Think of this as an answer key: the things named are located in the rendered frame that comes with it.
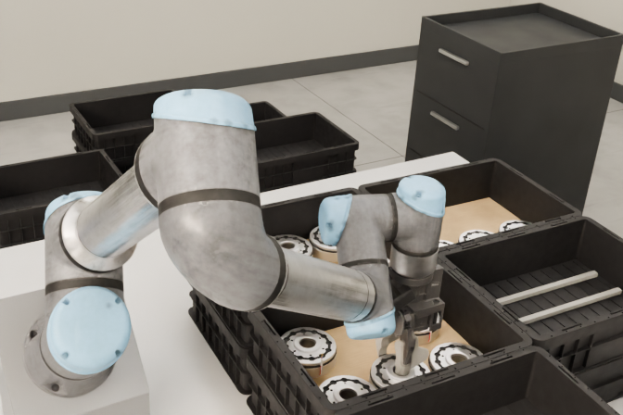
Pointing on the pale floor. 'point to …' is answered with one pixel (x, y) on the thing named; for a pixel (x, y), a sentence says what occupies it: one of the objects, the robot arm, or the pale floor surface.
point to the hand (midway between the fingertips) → (388, 367)
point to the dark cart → (515, 92)
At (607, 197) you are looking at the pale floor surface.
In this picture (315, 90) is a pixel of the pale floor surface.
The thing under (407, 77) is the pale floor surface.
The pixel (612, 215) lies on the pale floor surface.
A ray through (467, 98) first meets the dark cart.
